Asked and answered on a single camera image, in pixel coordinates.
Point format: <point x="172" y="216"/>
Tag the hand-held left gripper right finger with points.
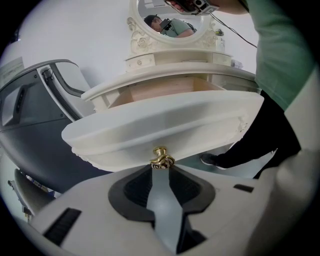
<point x="237" y="212"/>

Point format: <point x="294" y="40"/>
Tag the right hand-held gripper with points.
<point x="202" y="6"/>

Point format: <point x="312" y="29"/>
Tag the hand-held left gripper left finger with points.
<point x="87" y="212"/>

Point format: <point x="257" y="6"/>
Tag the gold drawer knob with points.
<point x="161" y="157"/>

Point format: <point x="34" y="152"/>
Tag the cream large drawer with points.
<point x="150" y="125"/>

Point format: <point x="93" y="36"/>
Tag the person's right forearm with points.
<point x="232" y="6"/>

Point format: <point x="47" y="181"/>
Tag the white ornate dressing table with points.
<point x="175" y="68"/>

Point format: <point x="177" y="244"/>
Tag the person's right hand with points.
<point x="176" y="4"/>

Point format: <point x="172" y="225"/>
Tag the small glass bottle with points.
<point x="220" y="40"/>

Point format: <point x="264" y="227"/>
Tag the person's dark shoe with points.
<point x="211" y="160"/>

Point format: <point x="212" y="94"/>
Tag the small purple box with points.
<point x="236" y="64"/>

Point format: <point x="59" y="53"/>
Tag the person's black trousers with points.
<point x="265" y="140"/>

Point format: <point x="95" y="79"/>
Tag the person's green shirt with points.
<point x="277" y="50"/>

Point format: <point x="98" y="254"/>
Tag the oval mirror cream frame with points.
<point x="140" y="42"/>

